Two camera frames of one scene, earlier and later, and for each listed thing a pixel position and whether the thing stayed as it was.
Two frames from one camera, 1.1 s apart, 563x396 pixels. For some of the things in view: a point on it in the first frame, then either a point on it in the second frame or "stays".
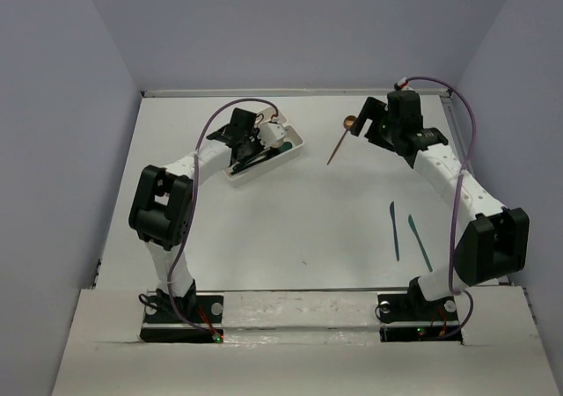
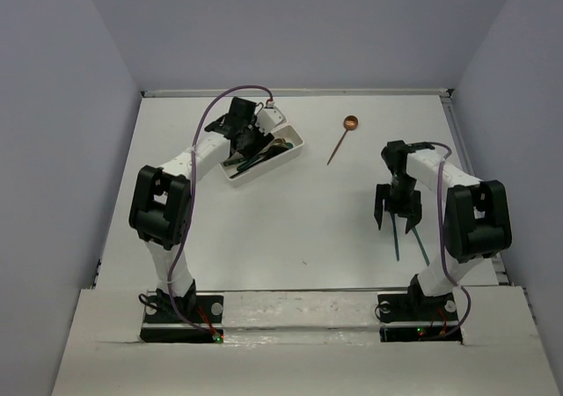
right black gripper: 374,108 → 383,196
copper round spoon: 348,124 stays
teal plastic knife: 392,216 stays
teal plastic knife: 413,227 stays
